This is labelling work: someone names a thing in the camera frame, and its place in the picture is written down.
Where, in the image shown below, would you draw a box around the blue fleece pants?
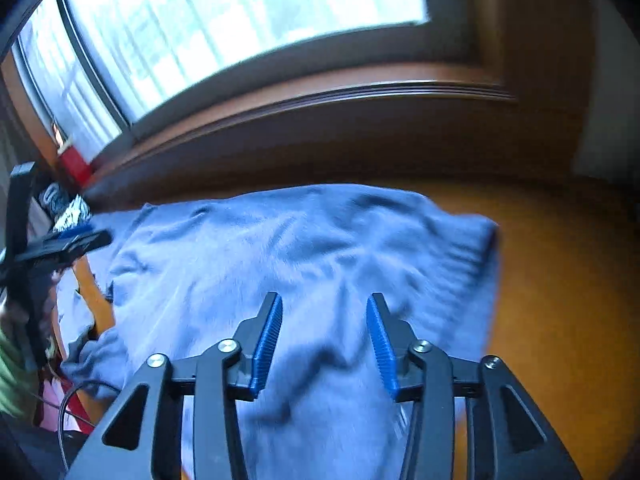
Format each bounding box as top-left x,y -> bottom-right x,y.
57,184 -> 501,480

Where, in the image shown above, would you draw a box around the green cloth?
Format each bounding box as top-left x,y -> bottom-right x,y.
0,330 -> 32,416

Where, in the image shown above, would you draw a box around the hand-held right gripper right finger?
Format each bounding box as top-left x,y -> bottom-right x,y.
366,293 -> 583,480

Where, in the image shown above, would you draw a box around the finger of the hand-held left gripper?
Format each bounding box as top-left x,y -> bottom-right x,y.
50,225 -> 98,243
15,231 -> 113,271

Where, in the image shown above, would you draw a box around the red box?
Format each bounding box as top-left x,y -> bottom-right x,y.
57,145 -> 93,186

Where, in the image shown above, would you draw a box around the wooden window sill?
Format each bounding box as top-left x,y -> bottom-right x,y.
82,60 -> 518,211

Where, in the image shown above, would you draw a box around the pink cloth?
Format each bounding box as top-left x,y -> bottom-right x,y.
34,374 -> 78,432

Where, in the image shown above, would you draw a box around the black cable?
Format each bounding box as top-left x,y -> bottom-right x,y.
57,381 -> 123,473

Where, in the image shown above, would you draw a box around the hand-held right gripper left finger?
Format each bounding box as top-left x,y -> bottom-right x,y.
65,291 -> 284,480

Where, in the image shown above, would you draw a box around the window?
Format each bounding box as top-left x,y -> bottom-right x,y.
10,0 -> 436,133

